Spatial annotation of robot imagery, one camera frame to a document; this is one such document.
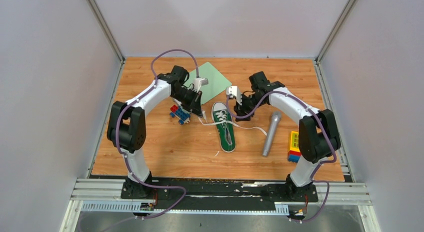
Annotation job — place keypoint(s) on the blue red toy car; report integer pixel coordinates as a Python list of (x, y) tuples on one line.
[(182, 116)]

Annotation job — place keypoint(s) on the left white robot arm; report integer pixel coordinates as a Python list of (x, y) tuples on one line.
[(127, 123)]

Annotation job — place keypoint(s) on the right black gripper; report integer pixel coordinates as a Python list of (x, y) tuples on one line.
[(241, 110)]

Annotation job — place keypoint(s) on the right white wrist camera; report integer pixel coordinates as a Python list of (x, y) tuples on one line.
[(233, 92)]

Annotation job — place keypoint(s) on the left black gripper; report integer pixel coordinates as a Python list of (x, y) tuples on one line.
[(194, 106)]

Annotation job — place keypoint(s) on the yellow red blue block stack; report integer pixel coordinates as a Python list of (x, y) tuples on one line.
[(294, 153)]

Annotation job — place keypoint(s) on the green canvas sneaker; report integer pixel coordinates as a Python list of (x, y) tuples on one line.
[(221, 116)]

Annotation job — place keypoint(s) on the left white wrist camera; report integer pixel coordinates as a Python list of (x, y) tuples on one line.
[(198, 82)]

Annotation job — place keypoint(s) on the aluminium frame rail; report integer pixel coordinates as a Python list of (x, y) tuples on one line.
[(104, 195)]

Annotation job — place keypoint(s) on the light green cutting mat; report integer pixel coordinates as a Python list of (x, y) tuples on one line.
[(217, 82)]

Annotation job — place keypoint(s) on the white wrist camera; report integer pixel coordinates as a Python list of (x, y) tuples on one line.
[(233, 92), (198, 82)]

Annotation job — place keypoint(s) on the silver microphone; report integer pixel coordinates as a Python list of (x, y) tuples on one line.
[(274, 122)]

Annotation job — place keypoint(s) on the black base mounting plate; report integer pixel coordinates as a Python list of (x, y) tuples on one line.
[(222, 195)]

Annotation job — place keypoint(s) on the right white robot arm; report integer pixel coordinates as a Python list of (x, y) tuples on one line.
[(318, 134)]

